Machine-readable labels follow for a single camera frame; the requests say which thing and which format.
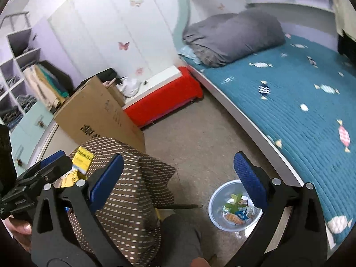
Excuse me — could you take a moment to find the grey folded duvet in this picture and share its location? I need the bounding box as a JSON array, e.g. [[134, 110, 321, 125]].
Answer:
[[182, 8, 286, 68]]

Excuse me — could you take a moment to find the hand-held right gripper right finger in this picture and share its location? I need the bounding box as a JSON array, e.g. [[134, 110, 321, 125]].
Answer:
[[224, 152, 329, 267]]

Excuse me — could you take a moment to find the person's left hand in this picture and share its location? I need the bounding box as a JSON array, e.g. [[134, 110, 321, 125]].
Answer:
[[6, 216, 33, 252]]

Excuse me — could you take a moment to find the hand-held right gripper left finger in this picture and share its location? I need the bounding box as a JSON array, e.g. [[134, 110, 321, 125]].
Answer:
[[30, 154, 131, 267]]

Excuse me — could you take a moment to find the pile of folders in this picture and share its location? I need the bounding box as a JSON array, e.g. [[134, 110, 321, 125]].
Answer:
[[22, 63, 70, 112]]

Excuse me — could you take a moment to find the green wrapper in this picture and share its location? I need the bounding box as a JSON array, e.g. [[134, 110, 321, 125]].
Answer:
[[224, 193, 248, 210]]

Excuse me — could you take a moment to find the white cubby shelf unit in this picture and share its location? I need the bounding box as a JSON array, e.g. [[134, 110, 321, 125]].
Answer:
[[0, 11, 42, 128]]

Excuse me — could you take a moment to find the orange wrapper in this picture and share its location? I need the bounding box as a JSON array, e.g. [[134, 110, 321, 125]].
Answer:
[[226, 214, 246, 226]]

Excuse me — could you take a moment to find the red covered low bench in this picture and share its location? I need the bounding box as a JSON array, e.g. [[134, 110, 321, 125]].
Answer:
[[122, 65, 204, 128]]

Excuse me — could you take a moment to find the white plastic bag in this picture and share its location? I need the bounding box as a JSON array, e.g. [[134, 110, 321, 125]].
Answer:
[[121, 76, 141, 96]]

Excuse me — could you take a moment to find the brown dotted fabric cover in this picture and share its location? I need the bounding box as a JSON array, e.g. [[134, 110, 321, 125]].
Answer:
[[65, 136, 177, 267]]

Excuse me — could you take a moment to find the yellow packet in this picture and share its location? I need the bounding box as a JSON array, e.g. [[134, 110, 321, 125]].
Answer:
[[73, 146, 93, 174], [60, 171, 80, 188]]

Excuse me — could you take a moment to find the white wardrobe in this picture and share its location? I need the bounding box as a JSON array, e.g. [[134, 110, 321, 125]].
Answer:
[[47, 0, 192, 89]]

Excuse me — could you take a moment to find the person's grey trouser leg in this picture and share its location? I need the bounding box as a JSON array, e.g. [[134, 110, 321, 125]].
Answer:
[[150, 214, 205, 267]]

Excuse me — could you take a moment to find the white bed frame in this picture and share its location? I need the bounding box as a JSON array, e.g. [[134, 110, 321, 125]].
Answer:
[[181, 56, 337, 249]]

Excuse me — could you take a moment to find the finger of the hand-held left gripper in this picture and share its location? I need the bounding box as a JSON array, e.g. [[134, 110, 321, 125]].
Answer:
[[16, 150, 73, 187]]

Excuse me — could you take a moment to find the black bag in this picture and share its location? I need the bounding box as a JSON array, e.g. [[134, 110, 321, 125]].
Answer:
[[75, 68, 123, 89]]

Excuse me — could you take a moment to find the brown cardboard box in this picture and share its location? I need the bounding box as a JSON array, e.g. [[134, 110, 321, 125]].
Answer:
[[53, 75, 146, 153]]

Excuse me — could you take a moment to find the teal quilted bed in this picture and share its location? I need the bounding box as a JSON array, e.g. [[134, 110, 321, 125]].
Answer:
[[185, 33, 356, 233]]

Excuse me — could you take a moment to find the white plastic bin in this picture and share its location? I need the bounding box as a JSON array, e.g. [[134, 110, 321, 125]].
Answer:
[[208, 180, 263, 231]]

